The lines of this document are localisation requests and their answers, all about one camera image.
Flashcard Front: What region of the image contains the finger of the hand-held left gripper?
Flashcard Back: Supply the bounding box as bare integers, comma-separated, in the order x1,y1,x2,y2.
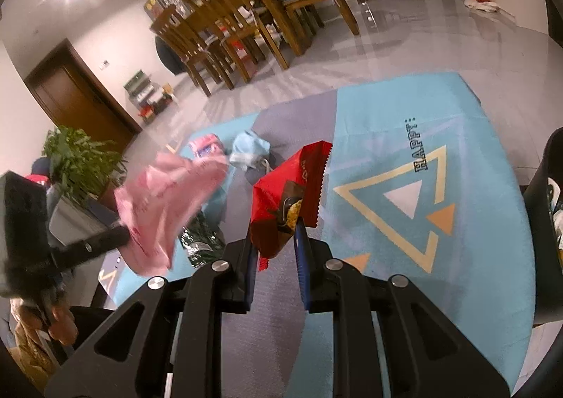
50,226,131,271

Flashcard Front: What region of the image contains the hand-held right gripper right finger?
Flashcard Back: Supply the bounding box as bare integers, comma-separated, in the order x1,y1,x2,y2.
294,222,511,398

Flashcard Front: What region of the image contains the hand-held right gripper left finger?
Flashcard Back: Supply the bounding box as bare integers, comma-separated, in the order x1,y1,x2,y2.
44,237,260,398

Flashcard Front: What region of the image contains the red snack bag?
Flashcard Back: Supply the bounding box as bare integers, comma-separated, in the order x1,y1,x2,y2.
249,141,334,271

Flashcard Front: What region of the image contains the pink white plastic bag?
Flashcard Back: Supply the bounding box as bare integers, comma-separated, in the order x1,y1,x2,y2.
113,151,229,278

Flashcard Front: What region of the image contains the light blue face mask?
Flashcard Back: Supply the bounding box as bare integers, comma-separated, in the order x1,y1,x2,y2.
229,131,272,170

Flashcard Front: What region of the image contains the black bucket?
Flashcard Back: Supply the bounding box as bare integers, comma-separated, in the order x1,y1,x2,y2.
521,128,563,328

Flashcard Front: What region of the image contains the person's left hand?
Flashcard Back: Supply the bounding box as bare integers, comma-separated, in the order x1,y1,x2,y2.
11,293,77,348

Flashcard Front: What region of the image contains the green packet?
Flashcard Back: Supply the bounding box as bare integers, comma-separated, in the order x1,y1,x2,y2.
178,209,230,268

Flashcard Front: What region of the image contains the potted green plant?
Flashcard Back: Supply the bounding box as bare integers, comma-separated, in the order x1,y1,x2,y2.
42,126,129,207

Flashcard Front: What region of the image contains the blue grey printed tablecloth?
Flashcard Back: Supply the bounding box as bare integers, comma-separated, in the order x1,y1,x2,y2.
99,72,535,357

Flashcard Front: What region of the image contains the yellow sweater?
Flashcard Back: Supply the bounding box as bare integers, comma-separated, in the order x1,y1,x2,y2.
8,328,60,398

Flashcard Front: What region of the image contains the pink packet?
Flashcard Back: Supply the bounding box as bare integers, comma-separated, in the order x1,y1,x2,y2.
188,134,226,160

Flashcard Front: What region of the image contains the brown wooden door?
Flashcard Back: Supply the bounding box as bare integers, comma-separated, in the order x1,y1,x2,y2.
24,38,142,149

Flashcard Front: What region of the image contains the stack of boxes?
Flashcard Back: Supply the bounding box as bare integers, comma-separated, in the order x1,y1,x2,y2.
123,70,177,127

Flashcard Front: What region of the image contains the dark hanging jacket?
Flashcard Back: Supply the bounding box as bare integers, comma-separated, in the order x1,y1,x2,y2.
155,34,188,76

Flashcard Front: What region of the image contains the wall poster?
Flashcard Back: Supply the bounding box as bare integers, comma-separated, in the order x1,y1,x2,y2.
143,0,191,21

